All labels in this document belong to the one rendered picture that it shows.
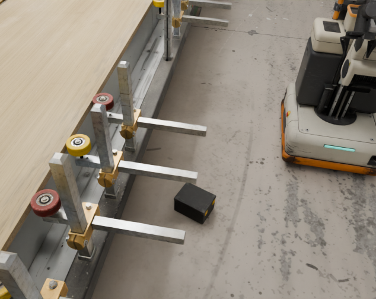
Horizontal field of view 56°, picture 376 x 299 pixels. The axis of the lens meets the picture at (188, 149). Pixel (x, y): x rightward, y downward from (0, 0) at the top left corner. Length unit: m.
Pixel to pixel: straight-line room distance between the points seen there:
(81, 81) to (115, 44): 0.34
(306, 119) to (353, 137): 0.31
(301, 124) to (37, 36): 1.63
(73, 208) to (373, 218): 1.88
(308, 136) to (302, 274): 0.83
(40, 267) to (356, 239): 1.69
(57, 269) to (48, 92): 0.67
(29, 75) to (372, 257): 1.96
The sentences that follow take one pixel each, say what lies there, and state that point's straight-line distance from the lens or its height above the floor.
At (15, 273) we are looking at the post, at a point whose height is 1.09.
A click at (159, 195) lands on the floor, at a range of 2.23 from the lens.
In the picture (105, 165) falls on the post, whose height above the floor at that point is 0.87.
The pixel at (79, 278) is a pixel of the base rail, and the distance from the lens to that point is 1.20.
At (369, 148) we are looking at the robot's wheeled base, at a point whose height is 0.27.
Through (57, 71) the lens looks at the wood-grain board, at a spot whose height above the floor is 0.90.
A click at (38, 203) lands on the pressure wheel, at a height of 0.90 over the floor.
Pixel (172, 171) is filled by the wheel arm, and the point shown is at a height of 0.83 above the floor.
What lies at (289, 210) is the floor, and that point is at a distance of 2.28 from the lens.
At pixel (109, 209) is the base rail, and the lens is 1.31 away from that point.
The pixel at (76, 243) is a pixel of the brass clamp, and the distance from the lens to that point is 1.09.
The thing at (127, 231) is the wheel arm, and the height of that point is 0.84.
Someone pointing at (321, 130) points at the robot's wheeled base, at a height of 0.28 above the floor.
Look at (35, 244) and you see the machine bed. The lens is 1.35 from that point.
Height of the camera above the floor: 1.75
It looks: 44 degrees down
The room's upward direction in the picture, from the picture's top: 3 degrees clockwise
